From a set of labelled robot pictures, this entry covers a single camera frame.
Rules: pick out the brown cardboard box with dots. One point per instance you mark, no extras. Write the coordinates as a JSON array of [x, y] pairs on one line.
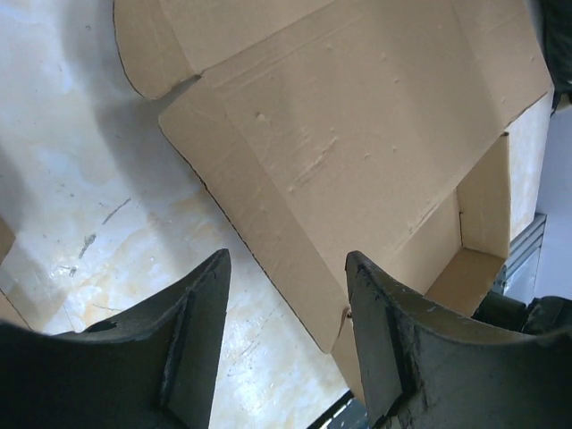
[[411, 131], [9, 312]]

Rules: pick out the aluminium rail frame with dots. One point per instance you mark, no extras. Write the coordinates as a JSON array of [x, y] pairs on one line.
[[517, 276]]

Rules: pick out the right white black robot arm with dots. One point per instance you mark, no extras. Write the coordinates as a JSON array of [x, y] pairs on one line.
[[540, 316]]

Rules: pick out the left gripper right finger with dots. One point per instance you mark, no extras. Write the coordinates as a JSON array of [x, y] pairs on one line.
[[423, 365]]

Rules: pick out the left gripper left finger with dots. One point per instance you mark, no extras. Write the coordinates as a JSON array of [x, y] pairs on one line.
[[153, 365]]

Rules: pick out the black plush flower cushion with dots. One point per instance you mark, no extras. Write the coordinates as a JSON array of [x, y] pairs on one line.
[[557, 46]]

